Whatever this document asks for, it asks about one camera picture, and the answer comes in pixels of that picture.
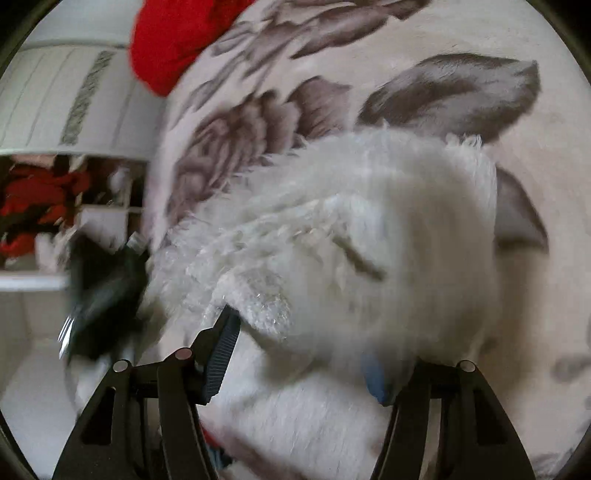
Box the pile of red clothes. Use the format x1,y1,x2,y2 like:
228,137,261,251
0,154,144,273

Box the green striped pants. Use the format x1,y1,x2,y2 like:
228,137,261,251
59,233,151,363

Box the red blanket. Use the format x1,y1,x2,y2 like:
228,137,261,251
129,0,257,97

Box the floral plush blanket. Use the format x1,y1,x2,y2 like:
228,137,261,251
145,0,591,480

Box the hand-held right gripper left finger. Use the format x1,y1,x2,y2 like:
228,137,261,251
52,305,242,480

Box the white fuzzy jacket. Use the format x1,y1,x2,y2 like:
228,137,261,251
76,129,505,480

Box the white wardrobe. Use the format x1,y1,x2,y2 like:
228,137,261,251
0,39,167,467

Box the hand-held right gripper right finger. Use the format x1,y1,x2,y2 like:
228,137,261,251
362,353,539,480

